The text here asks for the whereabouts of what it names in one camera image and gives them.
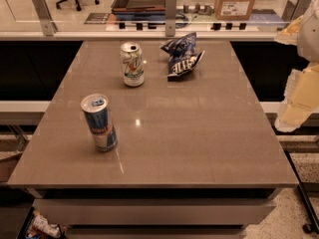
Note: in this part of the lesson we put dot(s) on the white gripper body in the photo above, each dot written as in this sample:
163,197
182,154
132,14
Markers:
311,34

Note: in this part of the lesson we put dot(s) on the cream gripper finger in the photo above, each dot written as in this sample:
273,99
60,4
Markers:
301,98
288,36

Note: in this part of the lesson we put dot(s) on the blue silver Red Bull can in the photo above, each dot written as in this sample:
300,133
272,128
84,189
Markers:
100,122

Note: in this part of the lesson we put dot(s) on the white green 7UP can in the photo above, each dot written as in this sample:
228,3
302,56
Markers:
132,64

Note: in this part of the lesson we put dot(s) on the cardboard box with label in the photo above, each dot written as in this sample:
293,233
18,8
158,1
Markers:
233,9

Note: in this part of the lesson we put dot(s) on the crumpled blue chip bag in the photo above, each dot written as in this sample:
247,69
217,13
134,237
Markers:
183,58

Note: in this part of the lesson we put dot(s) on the bin with trash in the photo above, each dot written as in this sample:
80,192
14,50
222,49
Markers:
36,226

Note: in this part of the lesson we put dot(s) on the cardboard box at left floor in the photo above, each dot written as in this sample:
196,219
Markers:
8,161

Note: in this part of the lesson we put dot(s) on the right metal glass bracket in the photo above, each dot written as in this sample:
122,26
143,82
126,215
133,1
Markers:
294,9

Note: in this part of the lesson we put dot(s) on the metal glass bracket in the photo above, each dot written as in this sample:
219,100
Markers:
47,25
170,11
294,9

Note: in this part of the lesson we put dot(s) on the middle metal glass bracket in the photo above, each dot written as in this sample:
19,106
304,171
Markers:
170,11

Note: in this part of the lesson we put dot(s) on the left metal glass bracket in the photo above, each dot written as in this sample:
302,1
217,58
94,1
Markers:
47,25

